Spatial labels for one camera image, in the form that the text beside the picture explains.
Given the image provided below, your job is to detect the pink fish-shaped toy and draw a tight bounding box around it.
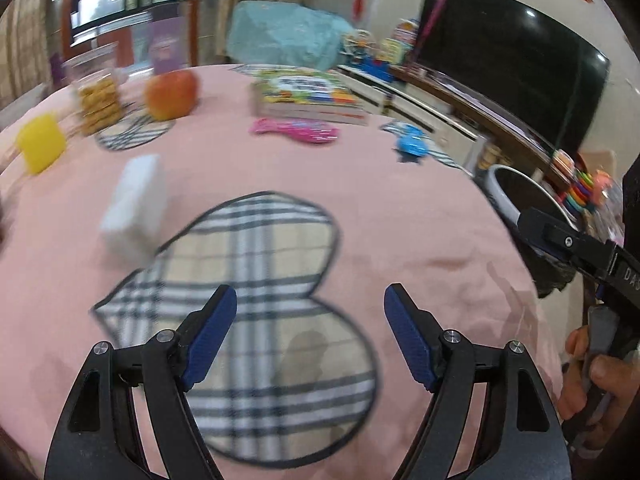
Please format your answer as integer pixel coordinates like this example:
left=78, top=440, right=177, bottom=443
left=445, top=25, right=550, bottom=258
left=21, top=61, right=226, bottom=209
left=250, top=116, right=341, bottom=145

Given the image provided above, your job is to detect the purple card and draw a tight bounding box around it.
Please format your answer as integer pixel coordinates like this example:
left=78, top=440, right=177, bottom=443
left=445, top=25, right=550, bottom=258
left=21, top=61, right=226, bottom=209
left=147, top=17, right=188, bottom=73

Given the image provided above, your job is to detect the black flat television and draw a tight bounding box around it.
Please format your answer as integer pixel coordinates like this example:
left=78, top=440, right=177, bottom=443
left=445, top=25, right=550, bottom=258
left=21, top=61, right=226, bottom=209
left=415, top=0, right=612, bottom=153

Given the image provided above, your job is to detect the red apple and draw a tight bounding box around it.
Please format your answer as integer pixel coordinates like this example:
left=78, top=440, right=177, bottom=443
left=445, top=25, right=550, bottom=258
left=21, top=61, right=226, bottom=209
left=145, top=70, right=198, bottom=122

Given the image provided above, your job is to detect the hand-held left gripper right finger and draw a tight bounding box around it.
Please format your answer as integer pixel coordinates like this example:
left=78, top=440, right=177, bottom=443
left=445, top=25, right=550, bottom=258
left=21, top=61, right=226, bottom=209
left=383, top=282, right=573, bottom=480

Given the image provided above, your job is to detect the teal cloth cover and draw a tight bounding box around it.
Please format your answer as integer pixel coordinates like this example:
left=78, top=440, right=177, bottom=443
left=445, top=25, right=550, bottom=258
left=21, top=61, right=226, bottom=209
left=227, top=1, right=353, bottom=71

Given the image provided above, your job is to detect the colourful toy board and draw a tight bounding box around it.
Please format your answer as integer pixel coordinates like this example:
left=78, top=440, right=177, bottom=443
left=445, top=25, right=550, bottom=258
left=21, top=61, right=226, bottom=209
left=380, top=37, right=411, bottom=63

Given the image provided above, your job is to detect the blue plastic toy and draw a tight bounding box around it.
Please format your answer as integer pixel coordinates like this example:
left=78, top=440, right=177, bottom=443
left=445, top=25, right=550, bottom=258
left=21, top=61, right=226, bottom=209
left=360, top=55, right=393, bottom=78

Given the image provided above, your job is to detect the ferris wheel toy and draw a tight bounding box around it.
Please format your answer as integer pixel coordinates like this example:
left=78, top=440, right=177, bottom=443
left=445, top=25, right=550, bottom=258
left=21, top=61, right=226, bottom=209
left=342, top=29, right=376, bottom=63

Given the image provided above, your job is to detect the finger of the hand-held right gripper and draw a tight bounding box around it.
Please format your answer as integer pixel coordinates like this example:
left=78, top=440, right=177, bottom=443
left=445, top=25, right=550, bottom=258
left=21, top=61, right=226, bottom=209
left=517, top=207, right=613, bottom=281

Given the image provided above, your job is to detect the black white-rimmed trash bin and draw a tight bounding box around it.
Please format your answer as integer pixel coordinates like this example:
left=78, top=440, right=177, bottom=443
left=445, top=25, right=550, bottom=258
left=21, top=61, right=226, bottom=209
left=472, top=164, right=581, bottom=297

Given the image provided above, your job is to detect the yellow box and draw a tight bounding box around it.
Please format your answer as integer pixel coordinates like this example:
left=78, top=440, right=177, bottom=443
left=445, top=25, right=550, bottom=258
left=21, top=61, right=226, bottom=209
left=15, top=114, right=68, bottom=175

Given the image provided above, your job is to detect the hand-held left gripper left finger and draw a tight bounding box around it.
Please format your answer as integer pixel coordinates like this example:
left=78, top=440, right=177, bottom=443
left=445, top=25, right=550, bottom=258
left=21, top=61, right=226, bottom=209
left=44, top=284, right=238, bottom=480

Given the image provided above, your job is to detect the person's right forearm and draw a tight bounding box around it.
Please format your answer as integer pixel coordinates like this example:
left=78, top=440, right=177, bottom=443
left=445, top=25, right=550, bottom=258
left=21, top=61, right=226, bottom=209
left=565, top=432, right=640, bottom=480

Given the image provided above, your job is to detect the white box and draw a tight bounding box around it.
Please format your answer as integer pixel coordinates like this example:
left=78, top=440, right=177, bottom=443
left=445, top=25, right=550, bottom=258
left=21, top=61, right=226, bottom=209
left=99, top=154, right=167, bottom=263

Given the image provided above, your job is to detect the person's right hand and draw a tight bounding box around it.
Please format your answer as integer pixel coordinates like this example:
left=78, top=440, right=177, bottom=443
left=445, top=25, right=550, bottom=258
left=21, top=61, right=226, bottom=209
left=557, top=327, right=640, bottom=442

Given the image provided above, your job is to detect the rainbow stacking rings toy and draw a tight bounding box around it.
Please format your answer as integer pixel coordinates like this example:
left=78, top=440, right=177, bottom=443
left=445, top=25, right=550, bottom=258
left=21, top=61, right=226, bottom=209
left=565, top=170, right=598, bottom=216

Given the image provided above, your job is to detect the clear jar of cookies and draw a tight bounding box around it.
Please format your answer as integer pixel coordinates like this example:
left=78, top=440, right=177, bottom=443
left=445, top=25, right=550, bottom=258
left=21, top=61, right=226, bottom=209
left=65, top=52, right=131, bottom=136

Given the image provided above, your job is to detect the white television cabinet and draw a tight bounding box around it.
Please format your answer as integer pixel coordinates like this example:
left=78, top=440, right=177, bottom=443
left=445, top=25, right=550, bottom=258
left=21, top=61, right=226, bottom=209
left=337, top=62, right=566, bottom=186

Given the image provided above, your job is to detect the pink plastic toy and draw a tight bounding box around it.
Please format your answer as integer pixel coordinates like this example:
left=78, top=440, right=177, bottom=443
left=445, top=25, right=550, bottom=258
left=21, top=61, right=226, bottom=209
left=590, top=170, right=613, bottom=206

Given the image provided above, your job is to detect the colourful round-top toy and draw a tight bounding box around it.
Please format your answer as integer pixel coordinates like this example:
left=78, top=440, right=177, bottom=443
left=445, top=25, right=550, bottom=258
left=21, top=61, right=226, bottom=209
left=395, top=17, right=421, bottom=43

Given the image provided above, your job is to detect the blue fish-shaped toy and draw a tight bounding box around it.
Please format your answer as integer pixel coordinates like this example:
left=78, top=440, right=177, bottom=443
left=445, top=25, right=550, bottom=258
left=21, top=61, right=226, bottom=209
left=392, top=125, right=431, bottom=163

